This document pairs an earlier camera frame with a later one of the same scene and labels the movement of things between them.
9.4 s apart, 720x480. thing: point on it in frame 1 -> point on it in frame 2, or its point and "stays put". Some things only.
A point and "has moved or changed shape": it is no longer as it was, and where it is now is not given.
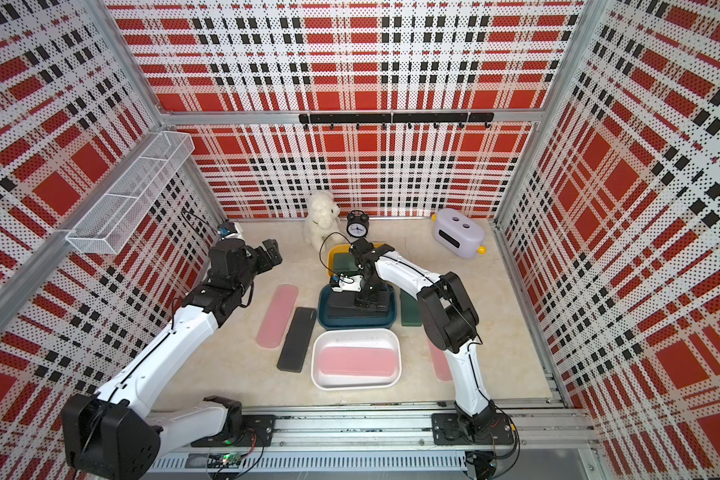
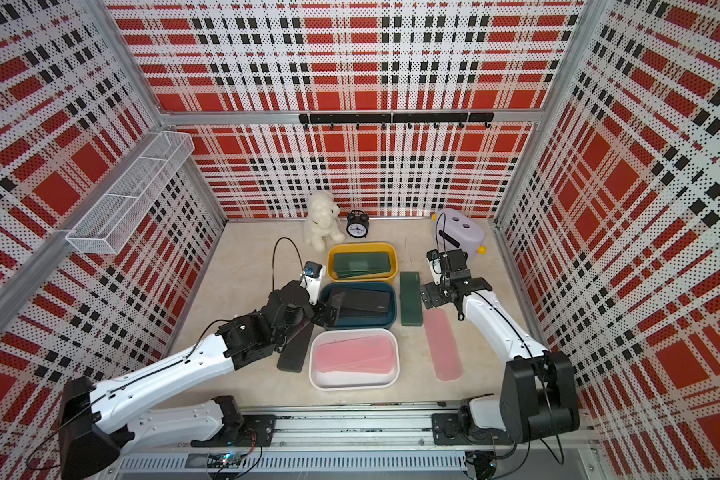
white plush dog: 323,227 stays put
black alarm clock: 357,224 stays put
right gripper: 366,300 -> 431,294
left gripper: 272,251 -> 323,317
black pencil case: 292,352 stays put
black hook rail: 398,118 stays put
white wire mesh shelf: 108,224 stays put
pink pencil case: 278,316 has moved or changed shape
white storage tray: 356,359 stays put
